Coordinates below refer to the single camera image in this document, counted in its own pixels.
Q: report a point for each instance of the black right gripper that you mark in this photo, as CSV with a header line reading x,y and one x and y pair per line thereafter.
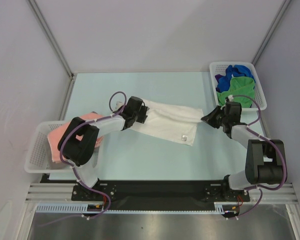
x,y
219,118

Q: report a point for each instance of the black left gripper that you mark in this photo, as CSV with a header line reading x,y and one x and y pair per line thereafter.
x,y
142,117

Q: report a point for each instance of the white towel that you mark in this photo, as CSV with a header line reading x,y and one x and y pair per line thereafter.
x,y
175,123

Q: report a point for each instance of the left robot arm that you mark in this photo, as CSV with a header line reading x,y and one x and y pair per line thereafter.
x,y
77,144

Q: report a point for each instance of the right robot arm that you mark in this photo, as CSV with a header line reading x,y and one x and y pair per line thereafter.
x,y
265,162

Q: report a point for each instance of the white basket with towels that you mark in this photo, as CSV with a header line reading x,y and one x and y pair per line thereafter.
x,y
220,67

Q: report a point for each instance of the blue towel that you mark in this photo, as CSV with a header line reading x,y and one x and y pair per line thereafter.
x,y
223,81

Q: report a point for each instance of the green towel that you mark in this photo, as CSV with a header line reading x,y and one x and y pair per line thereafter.
x,y
240,87

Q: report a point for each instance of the empty white perforated basket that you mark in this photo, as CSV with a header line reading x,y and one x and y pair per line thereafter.
x,y
39,156

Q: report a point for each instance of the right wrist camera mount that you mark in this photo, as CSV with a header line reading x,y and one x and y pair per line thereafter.
x,y
229,98

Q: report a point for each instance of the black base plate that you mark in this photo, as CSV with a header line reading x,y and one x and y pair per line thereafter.
x,y
156,195

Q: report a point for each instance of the aluminium rail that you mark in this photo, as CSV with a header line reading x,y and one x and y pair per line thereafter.
x,y
62,192

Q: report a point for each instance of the right aluminium frame post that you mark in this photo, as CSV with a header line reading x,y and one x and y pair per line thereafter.
x,y
278,18

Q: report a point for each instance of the aluminium frame post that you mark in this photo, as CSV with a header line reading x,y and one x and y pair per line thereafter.
x,y
42,22
278,18

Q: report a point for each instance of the grey slotted cable duct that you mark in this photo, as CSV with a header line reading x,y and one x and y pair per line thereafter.
x,y
76,208

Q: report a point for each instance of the left aluminium frame post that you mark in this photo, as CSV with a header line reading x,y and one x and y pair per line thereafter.
x,y
42,22

